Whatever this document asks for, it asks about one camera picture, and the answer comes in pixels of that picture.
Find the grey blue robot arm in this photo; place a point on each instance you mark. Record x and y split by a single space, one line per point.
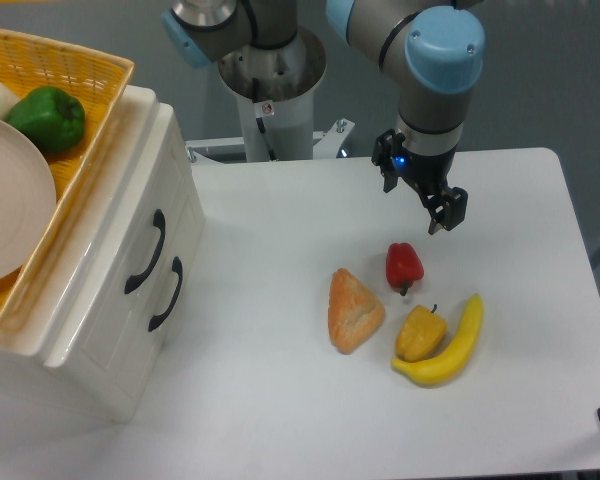
432 50

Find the green bell pepper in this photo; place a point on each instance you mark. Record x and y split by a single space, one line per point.
50 118

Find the yellow bell pepper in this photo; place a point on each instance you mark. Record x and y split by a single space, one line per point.
420 335

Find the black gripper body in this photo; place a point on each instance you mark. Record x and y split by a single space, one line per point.
425 174

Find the white drawer cabinet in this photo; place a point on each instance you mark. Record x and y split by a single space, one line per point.
28 336

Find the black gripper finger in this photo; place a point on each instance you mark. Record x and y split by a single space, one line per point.
386 151
446 207

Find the beige round plate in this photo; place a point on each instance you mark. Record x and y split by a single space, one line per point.
27 198

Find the black top drawer handle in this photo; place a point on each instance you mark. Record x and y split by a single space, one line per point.
146 250

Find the yellow banana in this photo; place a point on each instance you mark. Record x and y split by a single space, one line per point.
452 360

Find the orange bread piece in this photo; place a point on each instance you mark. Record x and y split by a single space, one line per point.
355 312

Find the yellow wicker basket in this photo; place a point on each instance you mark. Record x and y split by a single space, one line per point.
69 93

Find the red bell pepper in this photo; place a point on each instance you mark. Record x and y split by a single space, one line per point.
403 267

